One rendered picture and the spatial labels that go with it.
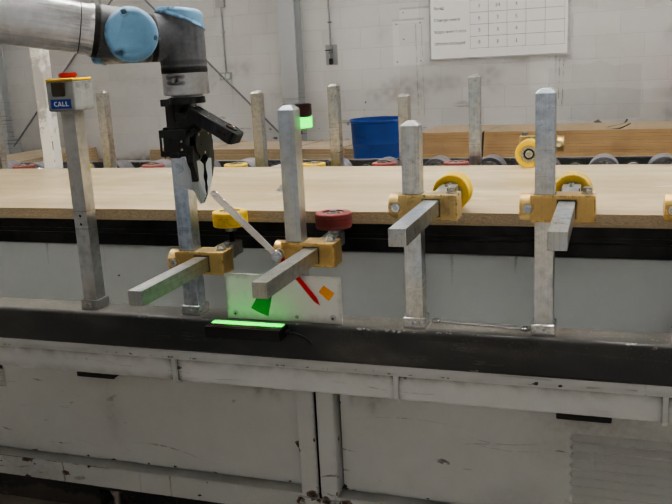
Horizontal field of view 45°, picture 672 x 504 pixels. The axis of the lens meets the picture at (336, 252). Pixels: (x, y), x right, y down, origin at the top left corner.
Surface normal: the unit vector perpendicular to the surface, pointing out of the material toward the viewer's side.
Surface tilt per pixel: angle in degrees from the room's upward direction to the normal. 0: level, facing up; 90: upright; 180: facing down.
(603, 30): 90
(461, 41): 90
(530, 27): 90
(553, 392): 90
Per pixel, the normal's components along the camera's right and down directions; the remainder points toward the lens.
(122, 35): 0.46, 0.19
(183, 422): -0.31, 0.23
